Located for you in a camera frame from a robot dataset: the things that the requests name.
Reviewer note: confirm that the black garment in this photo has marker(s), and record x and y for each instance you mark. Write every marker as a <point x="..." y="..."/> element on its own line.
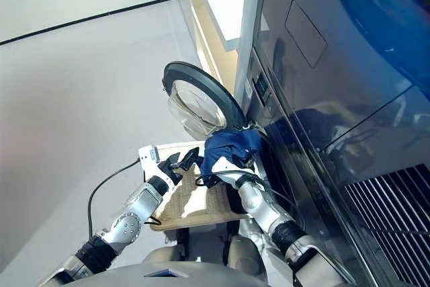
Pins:
<point x="235" y="203"/>

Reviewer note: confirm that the dark stacked dryer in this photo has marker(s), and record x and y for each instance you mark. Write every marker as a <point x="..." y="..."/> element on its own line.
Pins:
<point x="352" y="65"/>

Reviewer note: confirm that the grey front-load washing machine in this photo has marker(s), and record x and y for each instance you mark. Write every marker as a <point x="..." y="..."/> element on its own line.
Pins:
<point x="285" y="166"/>

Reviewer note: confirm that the pale woven laundry basket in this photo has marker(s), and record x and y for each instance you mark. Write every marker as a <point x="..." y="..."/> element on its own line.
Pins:
<point x="195" y="199"/>

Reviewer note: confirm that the round glass washing machine door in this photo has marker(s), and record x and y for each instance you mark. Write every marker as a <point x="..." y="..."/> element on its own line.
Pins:
<point x="229" y="103"/>

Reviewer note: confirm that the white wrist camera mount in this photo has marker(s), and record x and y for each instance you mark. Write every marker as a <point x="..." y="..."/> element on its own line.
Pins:
<point x="148" y="162"/>
<point x="225" y="166"/>

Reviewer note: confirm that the grey robot torso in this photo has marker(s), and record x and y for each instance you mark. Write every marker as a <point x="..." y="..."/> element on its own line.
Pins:
<point x="134" y="275"/>

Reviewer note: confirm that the white counter cabinet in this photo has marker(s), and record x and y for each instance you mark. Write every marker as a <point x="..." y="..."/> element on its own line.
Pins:
<point x="215" y="4"/>

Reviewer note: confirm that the navy blue garment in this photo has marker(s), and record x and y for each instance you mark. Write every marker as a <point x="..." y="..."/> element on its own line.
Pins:
<point x="228" y="146"/>

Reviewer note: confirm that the blue white washer label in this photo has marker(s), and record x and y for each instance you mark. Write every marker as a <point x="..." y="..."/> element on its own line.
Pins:
<point x="249" y="86"/>

